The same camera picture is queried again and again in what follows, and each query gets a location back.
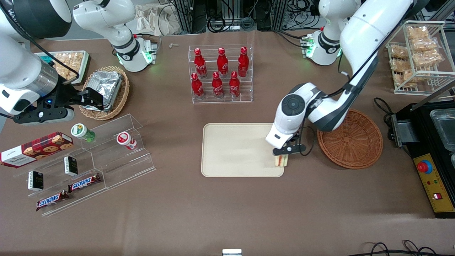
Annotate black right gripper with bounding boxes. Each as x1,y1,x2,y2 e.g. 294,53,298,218
36,83,105,111

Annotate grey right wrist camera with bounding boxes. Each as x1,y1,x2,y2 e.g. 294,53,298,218
14,107,75,126

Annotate black control box cable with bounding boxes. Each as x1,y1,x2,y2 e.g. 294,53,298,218
373,97,396,124

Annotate red capped small bottle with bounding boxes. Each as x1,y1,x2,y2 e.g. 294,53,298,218
116,132,138,151

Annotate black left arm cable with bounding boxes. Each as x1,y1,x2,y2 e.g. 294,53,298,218
298,14,414,157

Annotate small black white box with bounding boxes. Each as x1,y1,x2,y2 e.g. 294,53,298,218
27,171,44,192
64,156,79,177

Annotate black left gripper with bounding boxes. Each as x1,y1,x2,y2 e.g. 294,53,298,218
276,132,302,159

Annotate red tartan cookie box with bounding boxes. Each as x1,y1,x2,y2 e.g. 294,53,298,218
0,132,74,168

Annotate crumpled paper bag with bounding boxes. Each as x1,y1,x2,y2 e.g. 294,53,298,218
134,3,186,36

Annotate red cola bottle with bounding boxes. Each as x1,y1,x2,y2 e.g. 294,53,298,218
229,71,241,98
194,48,208,79
212,71,224,99
217,47,229,79
237,47,249,78
191,73,205,100

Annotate green capped small bottle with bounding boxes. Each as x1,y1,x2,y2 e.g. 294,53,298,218
70,123,96,143

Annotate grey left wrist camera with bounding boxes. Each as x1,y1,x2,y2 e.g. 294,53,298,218
273,143,306,156

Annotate black floor cables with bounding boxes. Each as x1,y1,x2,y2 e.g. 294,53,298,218
350,240,455,256

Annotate black background cable bundle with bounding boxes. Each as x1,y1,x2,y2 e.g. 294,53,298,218
205,0,257,33

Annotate white wire rack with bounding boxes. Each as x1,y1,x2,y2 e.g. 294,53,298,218
385,20,455,96

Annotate clear plastic container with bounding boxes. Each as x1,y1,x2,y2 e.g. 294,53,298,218
429,108,455,153

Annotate beige plastic tray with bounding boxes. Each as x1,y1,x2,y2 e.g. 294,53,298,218
201,123,284,178

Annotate aluminium foil container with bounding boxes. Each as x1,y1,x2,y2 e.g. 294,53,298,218
82,71,123,112

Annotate clear acrylic bottle rack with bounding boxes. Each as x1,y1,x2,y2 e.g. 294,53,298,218
188,44,253,104

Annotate grey metal bar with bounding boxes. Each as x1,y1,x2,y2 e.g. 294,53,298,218
410,83,455,111

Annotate snickers chocolate bar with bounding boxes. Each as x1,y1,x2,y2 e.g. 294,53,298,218
35,190,70,212
68,173,102,193

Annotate black yellow control box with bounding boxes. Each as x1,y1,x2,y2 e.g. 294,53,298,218
390,101,455,218

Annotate brown wicker basket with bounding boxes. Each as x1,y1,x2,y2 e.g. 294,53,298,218
317,108,384,169

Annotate white tray of fried snacks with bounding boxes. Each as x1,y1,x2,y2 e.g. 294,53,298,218
34,50,91,86

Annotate bagged fried snack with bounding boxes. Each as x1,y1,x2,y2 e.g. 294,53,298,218
413,49,444,67
394,70,428,88
389,45,409,59
409,38,438,53
407,26,429,40
390,58,413,73

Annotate light wicker basket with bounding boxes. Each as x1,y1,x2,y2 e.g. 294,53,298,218
79,66,130,121

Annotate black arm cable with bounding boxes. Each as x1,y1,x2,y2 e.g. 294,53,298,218
298,14,414,157
0,5,81,85

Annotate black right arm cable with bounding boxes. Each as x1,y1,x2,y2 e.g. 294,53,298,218
0,5,81,85

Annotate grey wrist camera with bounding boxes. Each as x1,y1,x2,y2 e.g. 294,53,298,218
14,107,75,126
273,143,306,156

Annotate clear acrylic stepped shelf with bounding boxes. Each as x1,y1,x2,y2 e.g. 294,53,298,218
12,113,156,218

